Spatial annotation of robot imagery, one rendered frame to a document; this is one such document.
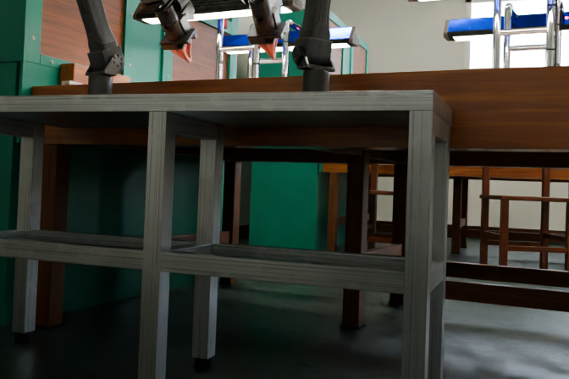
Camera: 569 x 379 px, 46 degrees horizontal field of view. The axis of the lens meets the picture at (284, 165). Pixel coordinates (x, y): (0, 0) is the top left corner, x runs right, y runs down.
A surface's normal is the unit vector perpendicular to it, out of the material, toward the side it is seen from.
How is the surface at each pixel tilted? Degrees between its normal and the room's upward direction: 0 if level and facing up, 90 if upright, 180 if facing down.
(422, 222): 90
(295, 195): 90
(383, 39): 90
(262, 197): 90
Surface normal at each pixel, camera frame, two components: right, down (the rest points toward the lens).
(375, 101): -0.35, -0.04
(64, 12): 0.90, 0.02
